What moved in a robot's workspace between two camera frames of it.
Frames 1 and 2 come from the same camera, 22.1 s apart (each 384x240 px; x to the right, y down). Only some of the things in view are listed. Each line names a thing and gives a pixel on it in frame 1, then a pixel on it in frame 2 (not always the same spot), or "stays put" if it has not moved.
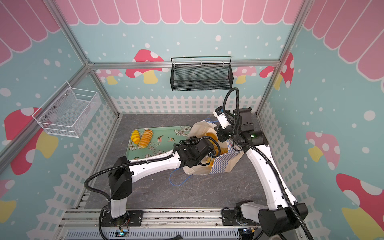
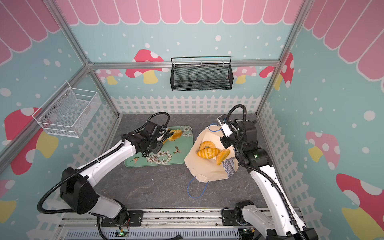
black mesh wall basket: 201,73 stays put
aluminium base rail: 87,224 stays put
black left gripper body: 193,141 -> 154,146
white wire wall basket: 70,113 stays put
